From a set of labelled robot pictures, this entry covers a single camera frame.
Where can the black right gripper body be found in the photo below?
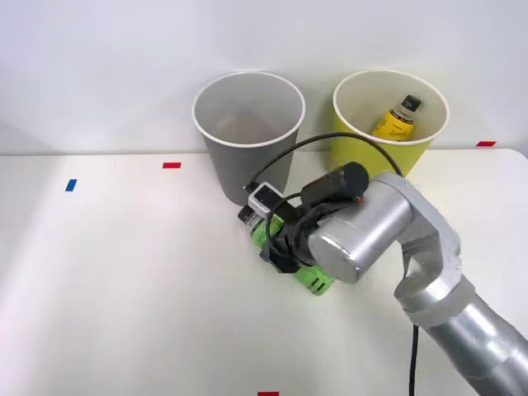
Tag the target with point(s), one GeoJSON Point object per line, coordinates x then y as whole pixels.
{"type": "Point", "coordinates": [282, 260]}

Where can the grey plastic waste bin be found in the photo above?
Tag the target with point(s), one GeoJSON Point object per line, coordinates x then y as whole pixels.
{"type": "Point", "coordinates": [231, 165]}

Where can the yellow-green plastic waste bin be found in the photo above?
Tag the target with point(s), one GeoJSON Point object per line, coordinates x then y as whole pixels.
{"type": "Point", "coordinates": [350, 148]}

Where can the green label plastic bottle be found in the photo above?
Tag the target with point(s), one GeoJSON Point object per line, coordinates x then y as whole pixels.
{"type": "Point", "coordinates": [317, 284]}

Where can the silver-grey right robot arm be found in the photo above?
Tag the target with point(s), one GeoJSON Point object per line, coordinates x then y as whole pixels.
{"type": "Point", "coordinates": [363, 231]}

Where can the yellow label plastic bottle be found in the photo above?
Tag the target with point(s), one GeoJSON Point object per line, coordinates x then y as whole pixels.
{"type": "Point", "coordinates": [392, 125]}

